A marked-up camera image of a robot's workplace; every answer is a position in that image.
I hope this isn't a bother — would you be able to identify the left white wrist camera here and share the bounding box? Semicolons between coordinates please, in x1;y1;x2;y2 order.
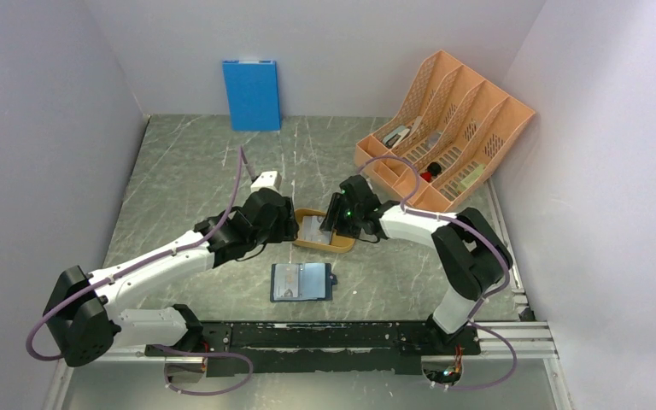
250;171;282;192

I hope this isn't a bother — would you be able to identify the navy blue card holder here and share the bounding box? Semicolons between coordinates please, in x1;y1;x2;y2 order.
269;262;338;302

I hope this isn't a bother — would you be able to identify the green sticky note pad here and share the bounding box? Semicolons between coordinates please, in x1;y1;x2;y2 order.
457;164;485;193

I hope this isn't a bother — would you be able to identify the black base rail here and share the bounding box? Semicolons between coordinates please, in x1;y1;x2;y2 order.
169;320;481;377

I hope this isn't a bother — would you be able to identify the blue folder box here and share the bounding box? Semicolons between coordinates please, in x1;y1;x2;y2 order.
222;60;282;132

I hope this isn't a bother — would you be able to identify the red black stamp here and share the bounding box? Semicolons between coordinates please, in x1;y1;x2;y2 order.
420;161;442;183

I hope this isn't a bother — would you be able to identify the grey stapler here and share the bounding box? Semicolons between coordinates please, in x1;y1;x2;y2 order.
382;126;410;149

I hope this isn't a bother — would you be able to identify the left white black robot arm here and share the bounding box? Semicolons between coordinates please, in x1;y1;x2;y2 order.
38;188;298;367

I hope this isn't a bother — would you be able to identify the orange oval tray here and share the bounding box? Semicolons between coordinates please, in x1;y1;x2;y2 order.
293;208;357;254

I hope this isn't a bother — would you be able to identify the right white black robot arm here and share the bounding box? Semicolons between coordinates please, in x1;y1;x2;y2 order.
320;175;513;354

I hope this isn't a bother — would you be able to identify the silver VIP card stack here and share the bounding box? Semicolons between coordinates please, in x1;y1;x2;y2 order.
299;215;332;245

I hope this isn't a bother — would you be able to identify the orange desk file organizer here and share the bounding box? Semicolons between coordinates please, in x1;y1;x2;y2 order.
354;50;536;212

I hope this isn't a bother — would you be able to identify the grey item in organizer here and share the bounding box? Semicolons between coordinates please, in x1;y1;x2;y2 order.
424;131;442;149

